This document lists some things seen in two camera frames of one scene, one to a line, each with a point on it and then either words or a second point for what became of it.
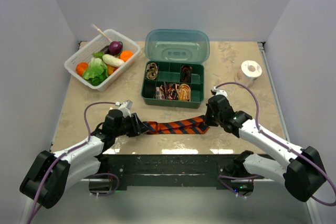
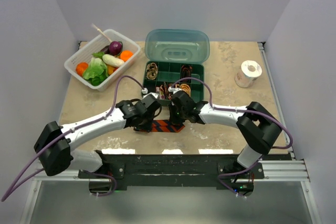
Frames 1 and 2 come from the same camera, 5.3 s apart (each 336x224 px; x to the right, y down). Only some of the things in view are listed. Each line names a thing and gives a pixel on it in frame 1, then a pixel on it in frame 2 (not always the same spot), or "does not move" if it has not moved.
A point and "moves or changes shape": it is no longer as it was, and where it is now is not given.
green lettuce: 96,72 does not move
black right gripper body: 212,119 to 178,116
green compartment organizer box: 172,84 does not move
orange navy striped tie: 192,125 moves or changes shape
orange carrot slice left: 81,67 does not move
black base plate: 123,171 does not move
